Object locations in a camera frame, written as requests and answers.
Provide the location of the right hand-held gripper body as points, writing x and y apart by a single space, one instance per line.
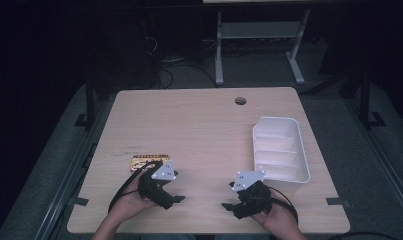
254 195

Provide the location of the person's right hand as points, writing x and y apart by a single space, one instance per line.
279 220

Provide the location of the white metal desk frame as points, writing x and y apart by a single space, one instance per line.
260 30

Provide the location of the yellow and red snack packet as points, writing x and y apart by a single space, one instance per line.
145 161

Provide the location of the white plastic divided box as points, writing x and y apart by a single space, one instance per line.
279 150

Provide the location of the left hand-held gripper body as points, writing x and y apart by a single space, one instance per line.
154 187

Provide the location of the black tape strip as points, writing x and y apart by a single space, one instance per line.
80 201
337 201

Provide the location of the black metal stand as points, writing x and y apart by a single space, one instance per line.
365 100
90 103

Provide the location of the person's left hand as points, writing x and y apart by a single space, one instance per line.
130 203

